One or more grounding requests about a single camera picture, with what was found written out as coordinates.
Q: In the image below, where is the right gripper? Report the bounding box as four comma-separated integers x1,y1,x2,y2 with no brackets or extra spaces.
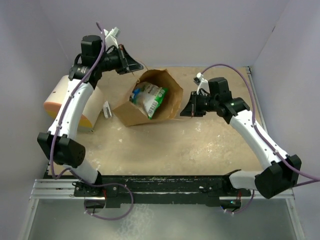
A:
181,90,219,117

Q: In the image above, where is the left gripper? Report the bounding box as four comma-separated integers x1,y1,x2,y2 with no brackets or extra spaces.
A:
97,44,144,75

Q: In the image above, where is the green white snack packet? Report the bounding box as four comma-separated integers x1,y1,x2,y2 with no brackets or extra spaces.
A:
134,82,168,120

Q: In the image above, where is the brown paper bag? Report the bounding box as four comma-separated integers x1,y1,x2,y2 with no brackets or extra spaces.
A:
113,69,184,127

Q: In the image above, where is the blue snack packet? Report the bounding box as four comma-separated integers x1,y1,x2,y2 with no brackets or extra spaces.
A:
129,88,143,104

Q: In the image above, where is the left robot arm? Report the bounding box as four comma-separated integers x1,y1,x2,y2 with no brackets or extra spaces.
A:
37,35,143,196

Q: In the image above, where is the small white clip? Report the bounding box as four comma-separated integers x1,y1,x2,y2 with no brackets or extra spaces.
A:
102,101,112,119

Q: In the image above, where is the orange beige box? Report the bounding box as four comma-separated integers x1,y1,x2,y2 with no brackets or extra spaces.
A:
43,74,105,133

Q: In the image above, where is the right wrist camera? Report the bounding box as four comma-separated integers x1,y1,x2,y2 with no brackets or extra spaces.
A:
194,72,210,95

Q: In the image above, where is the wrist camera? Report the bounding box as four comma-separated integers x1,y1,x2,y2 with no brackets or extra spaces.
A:
103,27,121,48
194,72,210,95

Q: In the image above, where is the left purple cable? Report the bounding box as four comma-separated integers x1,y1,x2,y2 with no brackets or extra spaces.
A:
48,21,135,221

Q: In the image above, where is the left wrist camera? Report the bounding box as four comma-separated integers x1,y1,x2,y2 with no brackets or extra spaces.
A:
103,27,121,48

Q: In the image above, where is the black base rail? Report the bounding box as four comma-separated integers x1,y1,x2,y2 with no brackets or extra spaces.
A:
72,175,251,208

